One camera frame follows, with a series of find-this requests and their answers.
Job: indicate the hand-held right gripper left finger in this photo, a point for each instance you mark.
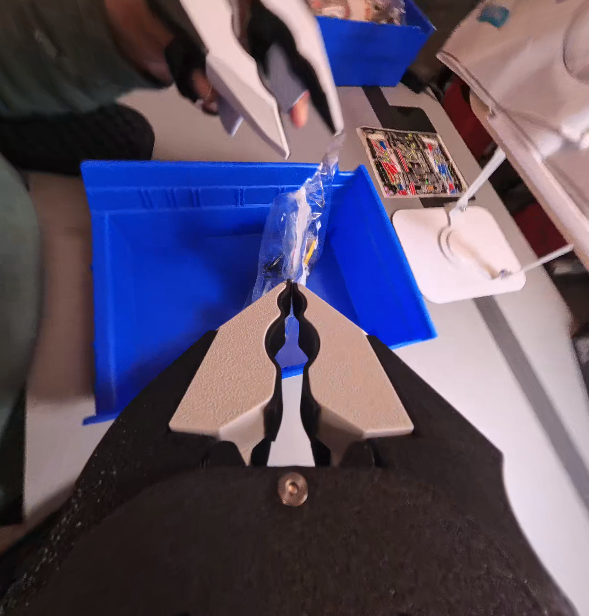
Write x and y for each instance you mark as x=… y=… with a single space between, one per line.
x=227 y=385

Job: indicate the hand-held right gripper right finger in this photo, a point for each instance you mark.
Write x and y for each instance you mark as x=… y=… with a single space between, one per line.
x=362 y=385

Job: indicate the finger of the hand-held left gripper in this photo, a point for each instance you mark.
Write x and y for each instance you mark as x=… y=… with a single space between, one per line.
x=309 y=43
x=241 y=77

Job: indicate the blue plastic bin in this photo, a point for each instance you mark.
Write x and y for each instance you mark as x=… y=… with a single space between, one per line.
x=371 y=53
x=179 y=288

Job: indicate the small clear plastic bag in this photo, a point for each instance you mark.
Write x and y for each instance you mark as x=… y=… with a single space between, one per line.
x=299 y=216

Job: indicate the holographic sticker sheet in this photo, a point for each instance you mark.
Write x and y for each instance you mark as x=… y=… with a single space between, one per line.
x=410 y=163

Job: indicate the lego instruction booklet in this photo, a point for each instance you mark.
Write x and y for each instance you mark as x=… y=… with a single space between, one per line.
x=525 y=62

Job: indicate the person's left forearm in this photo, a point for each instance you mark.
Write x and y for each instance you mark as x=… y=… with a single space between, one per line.
x=49 y=53

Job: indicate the pile of clear lego bags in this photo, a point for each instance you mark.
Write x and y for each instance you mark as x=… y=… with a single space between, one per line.
x=357 y=9

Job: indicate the person's left hand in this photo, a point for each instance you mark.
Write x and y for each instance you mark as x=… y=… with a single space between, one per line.
x=140 y=43

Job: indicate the white book stand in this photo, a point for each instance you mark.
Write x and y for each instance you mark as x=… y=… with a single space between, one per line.
x=463 y=260

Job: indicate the black mesh armrest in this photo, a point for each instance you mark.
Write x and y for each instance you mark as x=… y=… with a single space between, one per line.
x=68 y=139

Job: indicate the person's green sweatshirt torso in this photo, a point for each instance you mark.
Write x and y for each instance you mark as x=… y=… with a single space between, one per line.
x=5 y=313

